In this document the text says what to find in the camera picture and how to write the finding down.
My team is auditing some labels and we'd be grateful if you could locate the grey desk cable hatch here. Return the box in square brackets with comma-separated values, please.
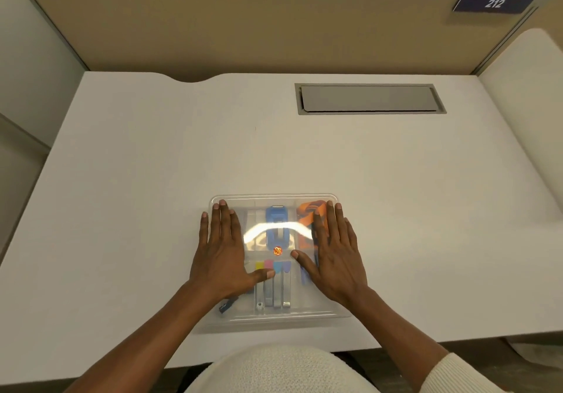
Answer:
[294, 83, 447, 115]

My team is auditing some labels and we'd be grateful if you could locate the white knit sweater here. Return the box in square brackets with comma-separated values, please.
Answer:
[184, 344, 513, 393]

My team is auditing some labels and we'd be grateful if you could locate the person's right hand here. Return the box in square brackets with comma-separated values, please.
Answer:
[290, 200, 370, 305]

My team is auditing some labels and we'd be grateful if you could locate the blue plastic opening tool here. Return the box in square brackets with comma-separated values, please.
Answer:
[265, 205, 291, 254]

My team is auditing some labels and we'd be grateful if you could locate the person's right forearm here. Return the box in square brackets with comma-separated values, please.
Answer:
[350, 286, 450, 392]

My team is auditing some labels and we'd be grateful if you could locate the clear plastic storage box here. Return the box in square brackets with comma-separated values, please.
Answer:
[193, 193, 353, 334]

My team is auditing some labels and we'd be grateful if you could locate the white neighbouring desk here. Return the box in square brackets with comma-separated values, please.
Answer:
[478, 28, 563, 213]

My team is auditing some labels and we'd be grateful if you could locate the tan fabric partition panel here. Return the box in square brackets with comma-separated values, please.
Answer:
[14, 0, 538, 84]

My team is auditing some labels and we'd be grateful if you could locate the person's left hand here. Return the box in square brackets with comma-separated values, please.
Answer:
[188, 199, 276, 303]

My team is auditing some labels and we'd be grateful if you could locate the person's left forearm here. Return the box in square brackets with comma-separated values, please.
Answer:
[65, 280, 240, 393]

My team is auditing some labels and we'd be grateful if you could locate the dark blue number sign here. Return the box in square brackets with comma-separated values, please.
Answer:
[452, 0, 539, 14]

